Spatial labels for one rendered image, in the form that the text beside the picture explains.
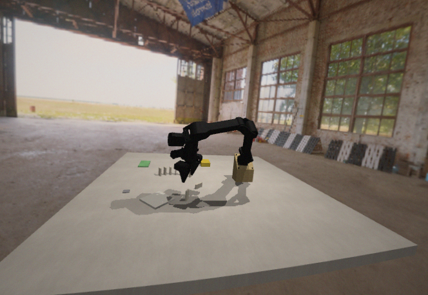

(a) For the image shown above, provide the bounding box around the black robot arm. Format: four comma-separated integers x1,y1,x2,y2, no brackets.
168,117,258,166

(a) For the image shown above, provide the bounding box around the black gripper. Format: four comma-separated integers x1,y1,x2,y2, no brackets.
174,146,202,183

